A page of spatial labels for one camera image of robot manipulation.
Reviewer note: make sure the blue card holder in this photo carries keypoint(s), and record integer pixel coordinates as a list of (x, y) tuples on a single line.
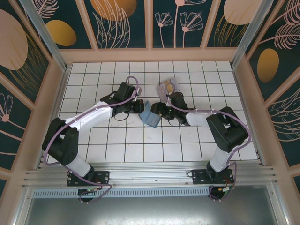
[(150, 120)]

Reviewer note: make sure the clear acrylic card box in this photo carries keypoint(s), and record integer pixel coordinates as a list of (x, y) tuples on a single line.
[(161, 92)]

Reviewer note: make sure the silver credit card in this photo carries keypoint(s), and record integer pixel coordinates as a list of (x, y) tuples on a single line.
[(175, 83)]

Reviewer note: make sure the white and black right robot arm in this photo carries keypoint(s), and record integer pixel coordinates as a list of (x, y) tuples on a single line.
[(220, 159)]

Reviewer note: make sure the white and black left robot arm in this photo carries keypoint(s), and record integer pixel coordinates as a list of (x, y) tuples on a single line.
[(93, 114)]

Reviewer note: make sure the gold credit card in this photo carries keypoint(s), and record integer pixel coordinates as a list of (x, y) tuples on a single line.
[(169, 85)]

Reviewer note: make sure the small controller board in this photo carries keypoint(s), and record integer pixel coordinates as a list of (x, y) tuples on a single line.
[(222, 192), (85, 194)]

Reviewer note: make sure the grey metal sheet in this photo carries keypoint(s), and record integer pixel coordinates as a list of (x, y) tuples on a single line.
[(150, 211)]

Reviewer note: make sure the aluminium mounting rail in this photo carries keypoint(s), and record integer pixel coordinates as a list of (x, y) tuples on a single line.
[(150, 172)]

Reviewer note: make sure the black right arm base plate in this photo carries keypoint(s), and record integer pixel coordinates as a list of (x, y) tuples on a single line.
[(199, 177)]

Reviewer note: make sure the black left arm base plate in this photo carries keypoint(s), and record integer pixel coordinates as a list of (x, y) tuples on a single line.
[(103, 177)]

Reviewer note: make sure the aluminium frame post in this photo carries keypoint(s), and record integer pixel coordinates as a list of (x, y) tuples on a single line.
[(247, 35), (47, 35)]

